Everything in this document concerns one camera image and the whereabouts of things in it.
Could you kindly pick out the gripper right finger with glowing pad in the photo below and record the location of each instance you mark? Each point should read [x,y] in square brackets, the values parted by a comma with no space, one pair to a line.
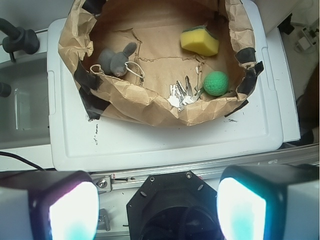
[269,202]

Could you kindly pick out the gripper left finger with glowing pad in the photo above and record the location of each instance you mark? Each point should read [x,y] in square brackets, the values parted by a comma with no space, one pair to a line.
[48,205]

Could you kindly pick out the green foam ball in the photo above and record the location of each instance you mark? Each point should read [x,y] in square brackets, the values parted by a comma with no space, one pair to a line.
[216,83]

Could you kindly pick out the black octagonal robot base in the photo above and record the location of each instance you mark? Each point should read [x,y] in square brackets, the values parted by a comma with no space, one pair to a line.
[174,206]

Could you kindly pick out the white plastic bin lid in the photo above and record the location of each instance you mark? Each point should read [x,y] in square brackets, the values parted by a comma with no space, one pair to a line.
[107,144]

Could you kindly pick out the bunch of silver keys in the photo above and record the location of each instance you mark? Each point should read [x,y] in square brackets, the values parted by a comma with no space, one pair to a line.
[181,96]

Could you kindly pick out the brown paper bag tray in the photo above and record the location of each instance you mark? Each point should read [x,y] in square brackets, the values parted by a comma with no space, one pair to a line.
[159,61]

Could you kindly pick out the grey plush rabbit toy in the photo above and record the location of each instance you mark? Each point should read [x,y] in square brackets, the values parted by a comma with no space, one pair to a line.
[114,64]

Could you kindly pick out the white power strip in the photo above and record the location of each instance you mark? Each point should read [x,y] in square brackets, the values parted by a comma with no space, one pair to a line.
[308,37]

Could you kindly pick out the yellow sponge with green pad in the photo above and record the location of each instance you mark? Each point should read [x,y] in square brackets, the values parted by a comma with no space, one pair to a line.
[200,41]

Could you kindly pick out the metal corner bracket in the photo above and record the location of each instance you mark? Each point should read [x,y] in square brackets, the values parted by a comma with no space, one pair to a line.
[103,220]

